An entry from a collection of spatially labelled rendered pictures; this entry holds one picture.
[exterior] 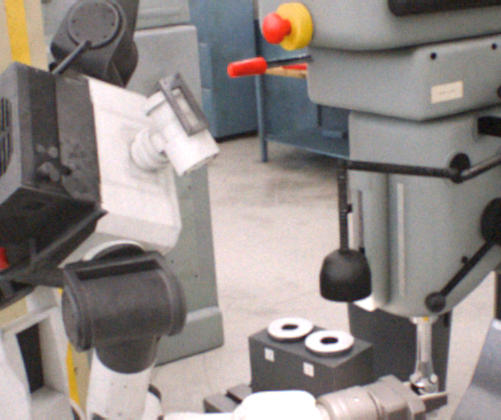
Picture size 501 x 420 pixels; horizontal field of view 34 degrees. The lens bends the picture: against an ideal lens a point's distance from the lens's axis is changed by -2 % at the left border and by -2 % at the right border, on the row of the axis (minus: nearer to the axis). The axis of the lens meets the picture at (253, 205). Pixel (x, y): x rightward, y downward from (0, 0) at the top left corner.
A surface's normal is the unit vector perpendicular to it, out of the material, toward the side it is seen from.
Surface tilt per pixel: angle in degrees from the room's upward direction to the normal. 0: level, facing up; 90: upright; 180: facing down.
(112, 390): 113
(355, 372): 90
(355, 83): 90
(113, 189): 58
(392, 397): 0
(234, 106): 90
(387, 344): 94
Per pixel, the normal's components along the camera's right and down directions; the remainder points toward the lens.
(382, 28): 0.12, 0.28
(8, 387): -0.54, 0.28
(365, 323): -0.74, 0.29
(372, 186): 0.57, 0.20
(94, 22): -0.01, -0.20
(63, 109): 0.68, -0.42
